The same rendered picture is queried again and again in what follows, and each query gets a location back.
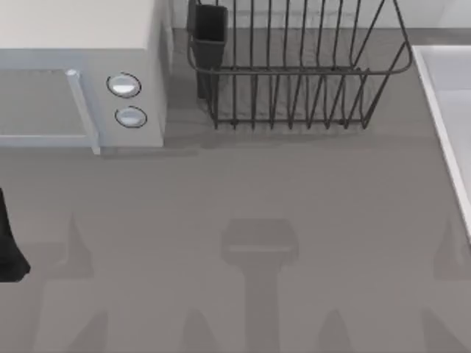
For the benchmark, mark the small silver microwave knob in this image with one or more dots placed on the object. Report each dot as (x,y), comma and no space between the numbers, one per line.
(130,117)

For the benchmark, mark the black utensil holder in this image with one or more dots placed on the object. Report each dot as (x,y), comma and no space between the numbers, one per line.
(208,40)

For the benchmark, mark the large silver microwave knob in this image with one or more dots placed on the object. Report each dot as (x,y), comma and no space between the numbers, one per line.
(123,85)

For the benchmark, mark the microwave oven door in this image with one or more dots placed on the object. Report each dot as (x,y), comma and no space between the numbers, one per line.
(33,103)

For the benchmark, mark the pale microwave oven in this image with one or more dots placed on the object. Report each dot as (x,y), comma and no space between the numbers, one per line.
(73,29)

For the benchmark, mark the white sink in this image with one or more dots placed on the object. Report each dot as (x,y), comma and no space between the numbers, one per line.
(449,121)

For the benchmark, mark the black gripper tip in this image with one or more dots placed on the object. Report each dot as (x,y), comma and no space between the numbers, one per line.
(9,253)

